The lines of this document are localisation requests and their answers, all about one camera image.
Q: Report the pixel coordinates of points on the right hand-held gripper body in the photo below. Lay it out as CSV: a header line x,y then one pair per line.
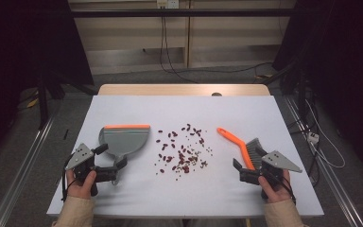
x,y
277,160

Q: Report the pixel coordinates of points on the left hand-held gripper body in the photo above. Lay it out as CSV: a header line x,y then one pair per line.
x,y
82,157

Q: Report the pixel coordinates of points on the grey dustpan with orange lip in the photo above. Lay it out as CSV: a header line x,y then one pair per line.
x,y
126,140

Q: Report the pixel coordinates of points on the orange brush with grey bristles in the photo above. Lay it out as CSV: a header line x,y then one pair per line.
x,y
233,138

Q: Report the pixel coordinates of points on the pile of red beans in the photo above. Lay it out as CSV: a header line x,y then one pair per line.
x,y
185,169

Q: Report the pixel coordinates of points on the person's left hand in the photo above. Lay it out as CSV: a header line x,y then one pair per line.
x,y
82,190

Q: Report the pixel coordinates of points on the person's right hand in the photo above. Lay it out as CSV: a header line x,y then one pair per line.
x,y
275,195

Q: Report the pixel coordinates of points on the small black stick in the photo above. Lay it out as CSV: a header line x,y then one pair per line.
x,y
65,134

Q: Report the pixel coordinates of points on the white power strip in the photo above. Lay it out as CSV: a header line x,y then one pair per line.
x,y
313,137

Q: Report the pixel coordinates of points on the white board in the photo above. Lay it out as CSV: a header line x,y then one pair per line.
x,y
182,195

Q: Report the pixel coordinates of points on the black metal stand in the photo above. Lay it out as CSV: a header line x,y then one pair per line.
x,y
42,104

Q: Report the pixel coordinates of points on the dark round table grommet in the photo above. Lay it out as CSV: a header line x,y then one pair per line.
x,y
216,94

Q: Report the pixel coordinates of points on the wooden table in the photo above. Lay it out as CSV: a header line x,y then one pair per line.
x,y
170,90

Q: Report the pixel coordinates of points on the black curtain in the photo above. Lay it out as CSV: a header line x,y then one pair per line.
x,y
343,63
19,47

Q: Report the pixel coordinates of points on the black horizontal bar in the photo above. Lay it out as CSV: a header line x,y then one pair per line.
x,y
182,12

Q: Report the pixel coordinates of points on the metal floor rail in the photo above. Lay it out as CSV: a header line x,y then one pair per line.
x,y
331,183
22,170

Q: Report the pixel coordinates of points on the white wall socket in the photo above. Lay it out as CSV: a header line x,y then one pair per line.
x,y
167,3

